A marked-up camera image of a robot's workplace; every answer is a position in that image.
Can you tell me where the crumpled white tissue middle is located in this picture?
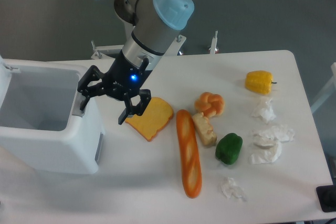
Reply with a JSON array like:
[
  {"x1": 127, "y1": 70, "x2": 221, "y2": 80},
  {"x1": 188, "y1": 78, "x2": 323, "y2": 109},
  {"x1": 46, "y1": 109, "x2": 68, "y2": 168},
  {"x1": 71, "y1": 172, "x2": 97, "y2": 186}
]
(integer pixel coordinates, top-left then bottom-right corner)
[{"x1": 252, "y1": 124, "x2": 295, "y2": 142}]

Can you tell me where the white trash can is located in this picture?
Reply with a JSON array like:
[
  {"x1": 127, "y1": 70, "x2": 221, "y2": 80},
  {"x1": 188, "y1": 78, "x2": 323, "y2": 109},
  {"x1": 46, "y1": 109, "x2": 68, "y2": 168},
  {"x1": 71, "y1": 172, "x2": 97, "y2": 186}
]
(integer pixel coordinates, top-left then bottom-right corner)
[{"x1": 1, "y1": 59, "x2": 105, "y2": 174}]

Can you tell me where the white chair part right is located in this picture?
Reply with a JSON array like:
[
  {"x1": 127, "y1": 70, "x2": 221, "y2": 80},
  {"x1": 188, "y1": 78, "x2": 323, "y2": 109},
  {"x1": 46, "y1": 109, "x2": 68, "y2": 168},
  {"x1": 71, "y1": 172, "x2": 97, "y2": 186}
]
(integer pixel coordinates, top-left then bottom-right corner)
[{"x1": 310, "y1": 62, "x2": 335, "y2": 114}]

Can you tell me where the crumpled white tissue upper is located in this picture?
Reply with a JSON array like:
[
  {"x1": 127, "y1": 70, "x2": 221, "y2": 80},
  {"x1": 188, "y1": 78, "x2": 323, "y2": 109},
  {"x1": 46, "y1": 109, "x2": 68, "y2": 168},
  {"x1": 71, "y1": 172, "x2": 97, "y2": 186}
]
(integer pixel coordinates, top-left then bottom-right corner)
[{"x1": 251, "y1": 97, "x2": 276, "y2": 124}]

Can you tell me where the long baguette toy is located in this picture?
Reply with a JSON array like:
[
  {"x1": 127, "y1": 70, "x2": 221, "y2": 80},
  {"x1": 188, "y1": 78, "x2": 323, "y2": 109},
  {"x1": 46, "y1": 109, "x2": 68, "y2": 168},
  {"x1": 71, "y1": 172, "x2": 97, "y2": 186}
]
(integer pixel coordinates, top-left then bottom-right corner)
[{"x1": 176, "y1": 110, "x2": 202, "y2": 198}]

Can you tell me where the braided bun toy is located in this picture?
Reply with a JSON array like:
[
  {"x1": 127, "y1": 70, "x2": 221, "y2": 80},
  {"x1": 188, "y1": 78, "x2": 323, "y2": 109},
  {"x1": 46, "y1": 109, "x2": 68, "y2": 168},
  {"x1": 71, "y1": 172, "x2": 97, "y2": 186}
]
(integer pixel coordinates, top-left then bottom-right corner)
[{"x1": 194, "y1": 92, "x2": 225, "y2": 118}]

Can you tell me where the toast slice toy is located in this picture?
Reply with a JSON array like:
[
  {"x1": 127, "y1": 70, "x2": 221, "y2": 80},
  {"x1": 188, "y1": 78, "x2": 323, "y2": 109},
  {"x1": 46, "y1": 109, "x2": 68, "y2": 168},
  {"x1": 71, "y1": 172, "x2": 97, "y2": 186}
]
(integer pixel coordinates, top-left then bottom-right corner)
[{"x1": 125, "y1": 97, "x2": 174, "y2": 142}]

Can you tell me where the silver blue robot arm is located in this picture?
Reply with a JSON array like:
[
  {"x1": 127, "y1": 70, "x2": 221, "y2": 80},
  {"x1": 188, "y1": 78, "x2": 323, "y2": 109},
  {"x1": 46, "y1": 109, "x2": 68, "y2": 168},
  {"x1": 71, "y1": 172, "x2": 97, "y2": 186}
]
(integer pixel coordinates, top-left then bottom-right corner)
[{"x1": 77, "y1": 0, "x2": 194, "y2": 124}]

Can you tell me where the crumpled white tissue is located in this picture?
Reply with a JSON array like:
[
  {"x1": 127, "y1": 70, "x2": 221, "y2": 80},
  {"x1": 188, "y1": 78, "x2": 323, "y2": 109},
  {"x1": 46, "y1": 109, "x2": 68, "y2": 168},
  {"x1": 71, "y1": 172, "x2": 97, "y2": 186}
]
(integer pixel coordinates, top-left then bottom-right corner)
[
  {"x1": 251, "y1": 97, "x2": 276, "y2": 124},
  {"x1": 220, "y1": 177, "x2": 247, "y2": 201},
  {"x1": 249, "y1": 138, "x2": 282, "y2": 165},
  {"x1": 252, "y1": 124, "x2": 295, "y2": 142}
]

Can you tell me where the yellow bell pepper toy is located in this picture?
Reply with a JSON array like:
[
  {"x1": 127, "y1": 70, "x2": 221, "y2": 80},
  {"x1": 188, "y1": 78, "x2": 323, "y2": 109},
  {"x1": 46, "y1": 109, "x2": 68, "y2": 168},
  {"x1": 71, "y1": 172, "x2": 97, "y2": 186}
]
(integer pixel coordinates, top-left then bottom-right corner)
[{"x1": 245, "y1": 70, "x2": 277, "y2": 95}]

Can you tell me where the crumpled white tissue bottom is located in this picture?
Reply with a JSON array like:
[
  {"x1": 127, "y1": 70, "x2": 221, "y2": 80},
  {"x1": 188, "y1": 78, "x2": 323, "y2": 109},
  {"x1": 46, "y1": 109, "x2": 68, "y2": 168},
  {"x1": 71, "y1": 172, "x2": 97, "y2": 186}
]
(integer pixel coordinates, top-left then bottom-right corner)
[{"x1": 220, "y1": 177, "x2": 247, "y2": 201}]

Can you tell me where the crumpled white tissue lower right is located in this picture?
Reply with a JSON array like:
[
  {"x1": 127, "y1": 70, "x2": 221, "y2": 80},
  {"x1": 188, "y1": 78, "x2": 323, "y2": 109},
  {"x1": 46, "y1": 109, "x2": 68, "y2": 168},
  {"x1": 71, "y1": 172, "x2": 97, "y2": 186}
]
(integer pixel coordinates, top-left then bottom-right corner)
[{"x1": 249, "y1": 138, "x2": 282, "y2": 165}]

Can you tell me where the green bell pepper toy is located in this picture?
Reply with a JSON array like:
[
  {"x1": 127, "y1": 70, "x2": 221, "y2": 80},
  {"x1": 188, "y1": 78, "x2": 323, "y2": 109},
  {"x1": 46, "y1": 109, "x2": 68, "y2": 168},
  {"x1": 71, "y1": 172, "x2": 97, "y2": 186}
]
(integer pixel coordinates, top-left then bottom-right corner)
[{"x1": 215, "y1": 133, "x2": 243, "y2": 165}]

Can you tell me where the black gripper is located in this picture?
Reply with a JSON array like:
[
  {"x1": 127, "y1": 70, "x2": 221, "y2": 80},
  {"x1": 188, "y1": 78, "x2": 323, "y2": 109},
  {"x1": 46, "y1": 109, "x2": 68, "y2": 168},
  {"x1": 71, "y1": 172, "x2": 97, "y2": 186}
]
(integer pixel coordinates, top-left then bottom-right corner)
[{"x1": 77, "y1": 51, "x2": 152, "y2": 125}]

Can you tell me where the beige bread chunk toy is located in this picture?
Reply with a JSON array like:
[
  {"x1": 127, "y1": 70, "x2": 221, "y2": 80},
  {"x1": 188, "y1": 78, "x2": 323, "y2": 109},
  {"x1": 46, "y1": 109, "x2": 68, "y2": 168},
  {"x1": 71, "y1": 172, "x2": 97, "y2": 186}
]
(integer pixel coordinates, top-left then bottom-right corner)
[{"x1": 192, "y1": 112, "x2": 217, "y2": 147}]

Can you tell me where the black device at edge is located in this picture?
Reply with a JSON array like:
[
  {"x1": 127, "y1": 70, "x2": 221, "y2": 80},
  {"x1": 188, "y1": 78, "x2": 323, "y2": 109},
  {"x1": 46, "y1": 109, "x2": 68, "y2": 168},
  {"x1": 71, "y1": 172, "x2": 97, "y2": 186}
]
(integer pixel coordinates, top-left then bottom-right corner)
[{"x1": 316, "y1": 185, "x2": 335, "y2": 212}]

